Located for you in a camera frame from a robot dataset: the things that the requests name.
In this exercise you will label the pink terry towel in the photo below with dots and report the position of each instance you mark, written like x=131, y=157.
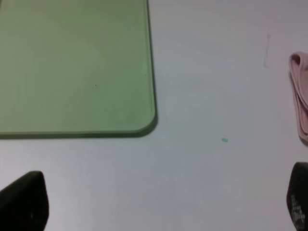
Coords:
x=298, y=69

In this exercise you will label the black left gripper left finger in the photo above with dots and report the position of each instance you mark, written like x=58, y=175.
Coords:
x=24, y=204

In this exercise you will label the green plastic tray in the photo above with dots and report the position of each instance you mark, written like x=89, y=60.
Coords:
x=76, y=68

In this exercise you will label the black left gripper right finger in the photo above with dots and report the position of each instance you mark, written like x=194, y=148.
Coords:
x=297, y=196

